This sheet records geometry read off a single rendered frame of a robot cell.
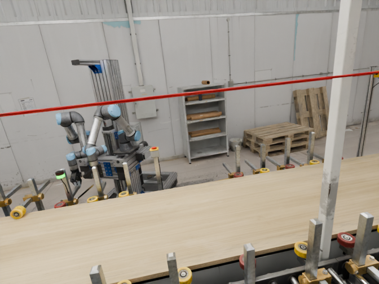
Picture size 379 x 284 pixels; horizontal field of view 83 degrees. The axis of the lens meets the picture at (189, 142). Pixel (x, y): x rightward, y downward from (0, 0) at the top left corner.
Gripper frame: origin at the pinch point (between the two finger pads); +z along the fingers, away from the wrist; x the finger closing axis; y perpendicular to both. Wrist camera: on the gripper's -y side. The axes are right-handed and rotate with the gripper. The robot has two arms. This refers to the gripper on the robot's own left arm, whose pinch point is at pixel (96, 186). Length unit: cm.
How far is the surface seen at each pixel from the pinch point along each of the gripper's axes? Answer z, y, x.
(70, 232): 2, -23, -53
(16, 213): -3, -57, -11
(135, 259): 2, 6, -99
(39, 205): 4.4, -45.2, 6.2
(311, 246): -12, 72, -152
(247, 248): -18, 44, -142
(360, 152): 5, 240, -98
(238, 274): 21, 55, -123
